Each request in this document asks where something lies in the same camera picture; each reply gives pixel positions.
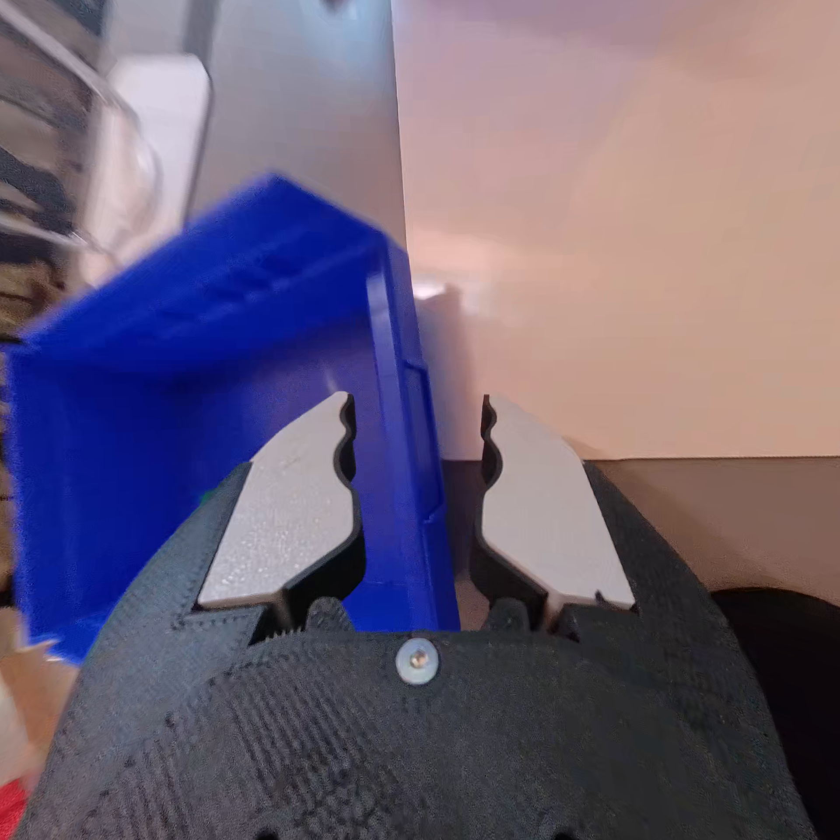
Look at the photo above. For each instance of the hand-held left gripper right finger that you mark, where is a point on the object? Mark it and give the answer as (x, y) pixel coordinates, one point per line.
(558, 525)

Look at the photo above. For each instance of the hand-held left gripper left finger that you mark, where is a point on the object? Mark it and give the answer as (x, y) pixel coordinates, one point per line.
(282, 525)

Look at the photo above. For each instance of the blue open-front storage bin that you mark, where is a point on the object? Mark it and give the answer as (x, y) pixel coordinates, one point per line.
(158, 394)

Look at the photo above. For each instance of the black mesh chair armrest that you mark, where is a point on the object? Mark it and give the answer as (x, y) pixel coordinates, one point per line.
(788, 696)

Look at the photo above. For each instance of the white stand with round base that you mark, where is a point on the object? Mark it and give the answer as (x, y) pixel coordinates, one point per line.
(79, 158)

